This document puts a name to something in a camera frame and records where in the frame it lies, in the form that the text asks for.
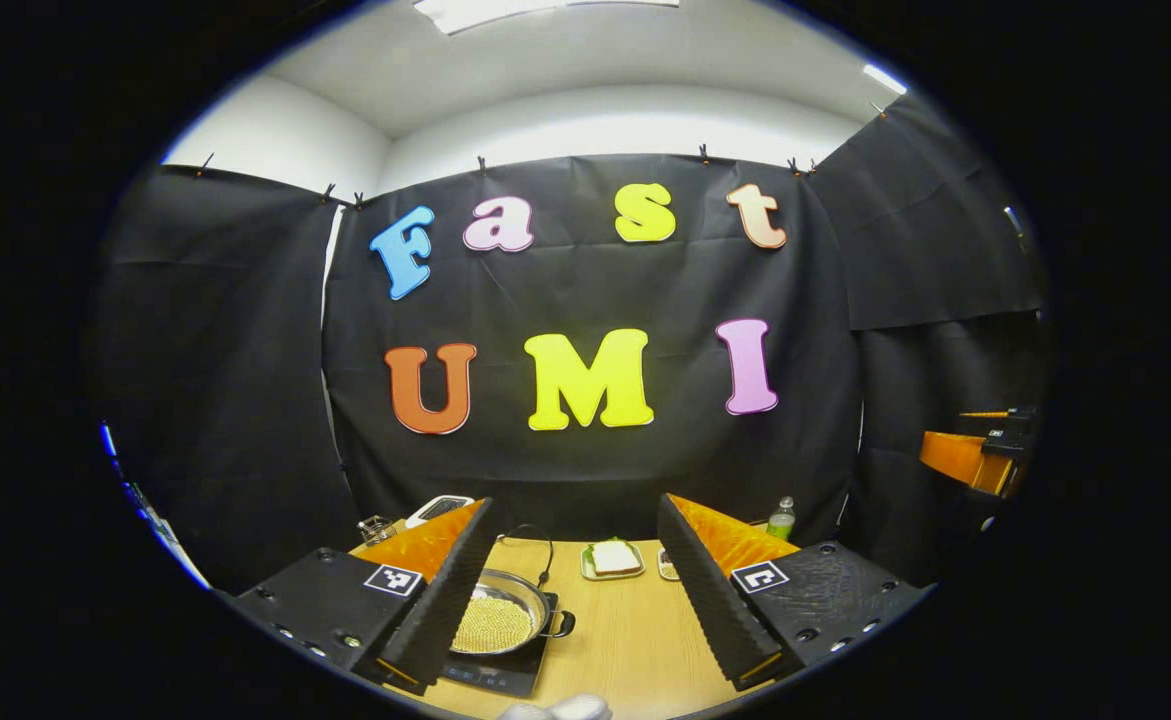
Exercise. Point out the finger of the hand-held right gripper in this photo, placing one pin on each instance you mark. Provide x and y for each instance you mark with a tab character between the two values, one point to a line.
1015	418
960	458

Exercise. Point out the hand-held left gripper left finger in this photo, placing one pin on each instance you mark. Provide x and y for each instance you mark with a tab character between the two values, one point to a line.
450	600

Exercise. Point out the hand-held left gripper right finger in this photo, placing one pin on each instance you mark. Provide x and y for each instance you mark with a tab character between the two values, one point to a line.
705	600

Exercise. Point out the stainless steel pot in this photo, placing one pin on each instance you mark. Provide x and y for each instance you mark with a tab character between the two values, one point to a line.
515	590

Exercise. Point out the black induction cooktop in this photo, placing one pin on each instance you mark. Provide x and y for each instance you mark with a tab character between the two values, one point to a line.
505	675

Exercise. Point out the pile of soybeans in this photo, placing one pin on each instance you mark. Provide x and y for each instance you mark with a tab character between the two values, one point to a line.
495	625

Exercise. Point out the white divided tray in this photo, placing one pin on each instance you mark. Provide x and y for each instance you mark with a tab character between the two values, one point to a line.
667	565

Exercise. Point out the white toaster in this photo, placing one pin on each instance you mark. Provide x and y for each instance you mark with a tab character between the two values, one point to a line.
440	508

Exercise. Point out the sandwich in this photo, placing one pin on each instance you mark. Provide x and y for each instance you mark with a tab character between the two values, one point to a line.
615	557

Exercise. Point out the green label bottle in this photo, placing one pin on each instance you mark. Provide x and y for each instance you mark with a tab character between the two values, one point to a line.
781	525

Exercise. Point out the pale sandwich plate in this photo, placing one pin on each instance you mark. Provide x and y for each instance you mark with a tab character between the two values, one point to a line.
589	573

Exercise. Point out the metal stand pole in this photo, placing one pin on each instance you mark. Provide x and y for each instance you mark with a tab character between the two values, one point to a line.
1013	218

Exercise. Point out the ceiling light panel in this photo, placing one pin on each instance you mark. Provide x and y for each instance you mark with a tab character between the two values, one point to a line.
885	79

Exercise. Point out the row of black cloth clips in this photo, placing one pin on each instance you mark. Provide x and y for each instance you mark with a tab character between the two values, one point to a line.
703	153

